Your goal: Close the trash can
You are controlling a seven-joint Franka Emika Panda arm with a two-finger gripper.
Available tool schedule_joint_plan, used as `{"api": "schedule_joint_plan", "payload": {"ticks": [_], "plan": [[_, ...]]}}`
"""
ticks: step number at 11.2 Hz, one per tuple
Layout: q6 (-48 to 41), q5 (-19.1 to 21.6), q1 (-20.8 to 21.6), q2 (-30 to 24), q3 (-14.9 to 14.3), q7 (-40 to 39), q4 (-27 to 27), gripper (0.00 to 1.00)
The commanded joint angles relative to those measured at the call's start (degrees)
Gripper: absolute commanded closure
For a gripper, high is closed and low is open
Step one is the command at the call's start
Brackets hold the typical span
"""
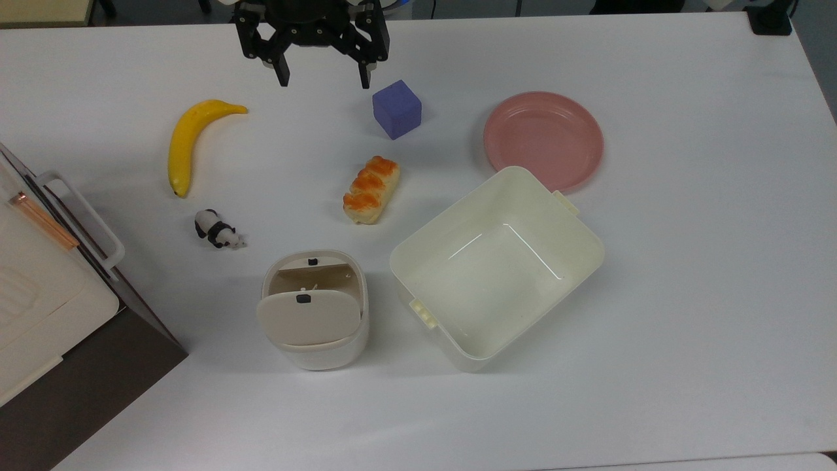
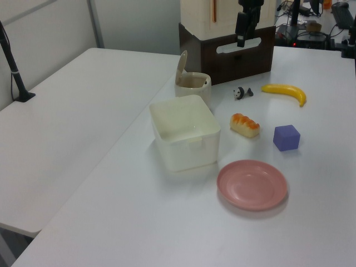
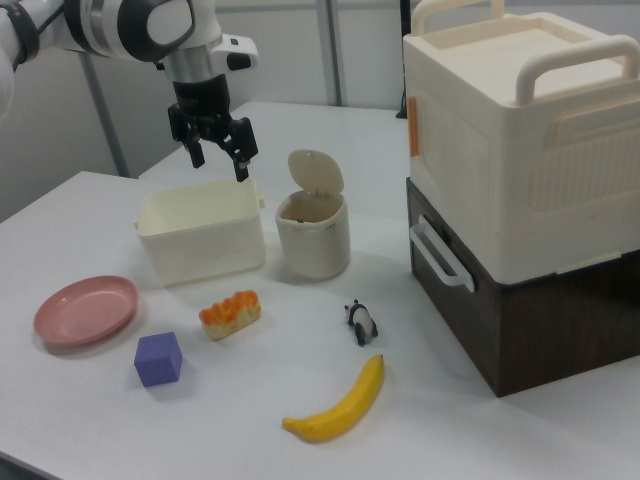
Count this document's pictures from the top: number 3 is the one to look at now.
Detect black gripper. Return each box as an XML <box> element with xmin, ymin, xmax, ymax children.
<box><xmin>168</xmin><ymin>74</ymin><xmax>260</xmax><ymax>183</ymax></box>

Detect small cream lidded trash can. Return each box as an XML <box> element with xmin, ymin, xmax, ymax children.
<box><xmin>274</xmin><ymin>148</ymin><xmax>351</xmax><ymax>279</ymax></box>

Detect open cream plastic bin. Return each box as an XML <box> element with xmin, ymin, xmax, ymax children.
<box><xmin>133</xmin><ymin>178</ymin><xmax>268</xmax><ymax>287</ymax></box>

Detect toy bread loaf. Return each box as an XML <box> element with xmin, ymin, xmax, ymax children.
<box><xmin>198</xmin><ymin>289</ymin><xmax>263</xmax><ymax>343</ymax></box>

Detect pink plastic plate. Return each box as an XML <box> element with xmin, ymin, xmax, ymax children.
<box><xmin>33</xmin><ymin>274</ymin><xmax>140</xmax><ymax>345</ymax></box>

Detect purple cube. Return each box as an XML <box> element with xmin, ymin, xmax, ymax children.
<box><xmin>133</xmin><ymin>331</ymin><xmax>184</xmax><ymax>389</ymax></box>

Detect panda figurine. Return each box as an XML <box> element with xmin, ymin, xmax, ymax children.
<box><xmin>343</xmin><ymin>298</ymin><xmax>380</xmax><ymax>347</ymax></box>

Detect yellow toy banana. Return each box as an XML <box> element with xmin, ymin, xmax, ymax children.
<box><xmin>281</xmin><ymin>353</ymin><xmax>386</xmax><ymax>443</ymax></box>

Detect dark brown wooden drawer box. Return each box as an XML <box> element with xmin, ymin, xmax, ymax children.
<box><xmin>405</xmin><ymin>177</ymin><xmax>640</xmax><ymax>399</ymax></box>

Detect black camera stand pole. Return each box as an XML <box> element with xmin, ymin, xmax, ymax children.
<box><xmin>396</xmin><ymin>0</ymin><xmax>414</xmax><ymax>121</ymax></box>

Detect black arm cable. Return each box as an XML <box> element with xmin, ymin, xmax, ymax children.
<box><xmin>7</xmin><ymin>0</ymin><xmax>69</xmax><ymax>74</ymax></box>

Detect white drawer handle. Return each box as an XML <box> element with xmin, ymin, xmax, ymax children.
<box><xmin>409</xmin><ymin>214</ymin><xmax>476</xmax><ymax>292</ymax></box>

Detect large cream box with handles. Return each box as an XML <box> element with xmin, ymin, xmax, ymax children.
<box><xmin>402</xmin><ymin>0</ymin><xmax>640</xmax><ymax>281</ymax></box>

